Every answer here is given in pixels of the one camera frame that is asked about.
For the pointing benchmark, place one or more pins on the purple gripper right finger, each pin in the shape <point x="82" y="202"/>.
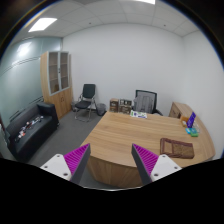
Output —
<point x="152" y="167"/>

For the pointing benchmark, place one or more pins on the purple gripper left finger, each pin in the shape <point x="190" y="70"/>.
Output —
<point x="70" y="166"/>

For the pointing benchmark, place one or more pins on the wooden office desk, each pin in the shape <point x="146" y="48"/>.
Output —
<point x="111" y="161"/>

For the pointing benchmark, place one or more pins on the black leather sofa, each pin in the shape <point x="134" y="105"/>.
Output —
<point x="36" y="136"/>

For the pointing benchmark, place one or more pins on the green blue small box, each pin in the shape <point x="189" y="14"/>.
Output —
<point x="192" y="132"/>

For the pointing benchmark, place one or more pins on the white green paper booklet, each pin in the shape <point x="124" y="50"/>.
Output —
<point x="137" y="114"/>

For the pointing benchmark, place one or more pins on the items on sofa seat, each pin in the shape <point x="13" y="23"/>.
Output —
<point x="27" y="126"/>

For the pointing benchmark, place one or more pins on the brown cardboard box right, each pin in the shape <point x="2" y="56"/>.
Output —
<point x="125" y="106"/>

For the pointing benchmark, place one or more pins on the brown cardboard box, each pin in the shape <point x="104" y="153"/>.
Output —
<point x="114" y="104"/>
<point x="125" y="106"/>

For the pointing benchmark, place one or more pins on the grey mesh office chair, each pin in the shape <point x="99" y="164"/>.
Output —
<point x="146" y="101"/>

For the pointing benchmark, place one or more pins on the dark waste bin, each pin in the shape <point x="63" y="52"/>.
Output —
<point x="101" y="109"/>

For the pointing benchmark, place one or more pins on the black visitor chair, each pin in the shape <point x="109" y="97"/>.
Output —
<point x="86" y="100"/>

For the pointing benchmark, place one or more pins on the brown cardboard box left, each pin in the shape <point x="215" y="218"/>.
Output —
<point x="114" y="104"/>

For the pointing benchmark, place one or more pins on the wooden glass-door cabinet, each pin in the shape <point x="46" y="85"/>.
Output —
<point x="56" y="81"/>

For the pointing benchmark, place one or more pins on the ceiling light panel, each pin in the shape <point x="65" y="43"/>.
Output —
<point x="41" y="24"/>

